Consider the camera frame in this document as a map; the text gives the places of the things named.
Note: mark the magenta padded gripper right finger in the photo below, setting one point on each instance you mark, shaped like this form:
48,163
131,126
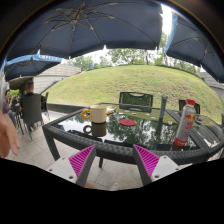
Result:
151,166

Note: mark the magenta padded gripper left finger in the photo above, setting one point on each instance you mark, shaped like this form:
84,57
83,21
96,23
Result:
75,168

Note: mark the person's hand at left edge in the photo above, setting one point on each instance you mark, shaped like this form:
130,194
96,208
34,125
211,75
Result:
8,136

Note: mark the dark wicker glass-top table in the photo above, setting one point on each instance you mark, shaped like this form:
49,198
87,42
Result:
114,141

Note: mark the red round coaster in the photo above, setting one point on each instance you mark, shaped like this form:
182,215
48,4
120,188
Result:
127,122

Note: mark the plastic bottle with red cap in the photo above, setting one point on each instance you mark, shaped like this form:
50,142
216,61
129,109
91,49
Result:
185,125

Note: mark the dark umbrella pole on table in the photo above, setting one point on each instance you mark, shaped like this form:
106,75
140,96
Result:
162,108

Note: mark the dark wicker chair at left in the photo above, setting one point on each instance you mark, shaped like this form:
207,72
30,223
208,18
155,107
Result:
32,111

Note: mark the seated person in black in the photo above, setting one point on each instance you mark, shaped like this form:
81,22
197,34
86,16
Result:
29,91

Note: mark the seated person at far left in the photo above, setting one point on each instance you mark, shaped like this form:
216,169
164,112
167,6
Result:
6,108

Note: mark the blue umbrella at left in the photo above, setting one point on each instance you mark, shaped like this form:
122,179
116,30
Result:
29,65

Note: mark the navy umbrella at right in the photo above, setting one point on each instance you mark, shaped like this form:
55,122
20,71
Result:
187,43

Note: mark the large navy patio umbrella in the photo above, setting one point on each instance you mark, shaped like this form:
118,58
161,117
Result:
71,28

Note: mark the cream mug with yellow handle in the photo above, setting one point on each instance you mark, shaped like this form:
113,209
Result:
96,113

